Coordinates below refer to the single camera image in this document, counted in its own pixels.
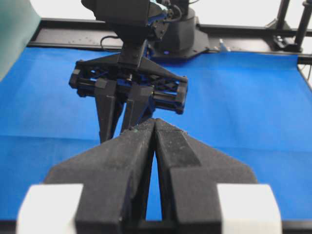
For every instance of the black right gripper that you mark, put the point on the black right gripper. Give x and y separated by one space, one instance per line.
131 73

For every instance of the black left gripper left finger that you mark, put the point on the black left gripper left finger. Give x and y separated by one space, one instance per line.
115 177

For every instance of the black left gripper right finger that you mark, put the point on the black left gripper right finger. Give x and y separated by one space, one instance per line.
189 172

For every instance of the black table frame rail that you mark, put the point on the black table frame rail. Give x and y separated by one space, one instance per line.
73 34

